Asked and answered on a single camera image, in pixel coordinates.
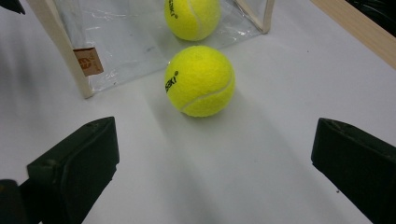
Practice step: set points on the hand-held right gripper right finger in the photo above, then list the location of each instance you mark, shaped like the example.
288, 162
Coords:
361, 168

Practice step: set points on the clear bag with beige trim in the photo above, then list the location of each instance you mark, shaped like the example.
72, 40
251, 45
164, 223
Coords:
59, 37

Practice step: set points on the white table cover sheet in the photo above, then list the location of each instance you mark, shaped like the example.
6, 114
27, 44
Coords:
264, 140

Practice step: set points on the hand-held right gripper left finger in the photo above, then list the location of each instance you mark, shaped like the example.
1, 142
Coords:
77, 168

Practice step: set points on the yellow tennis ball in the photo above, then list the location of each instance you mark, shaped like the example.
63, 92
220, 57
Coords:
202, 81
193, 18

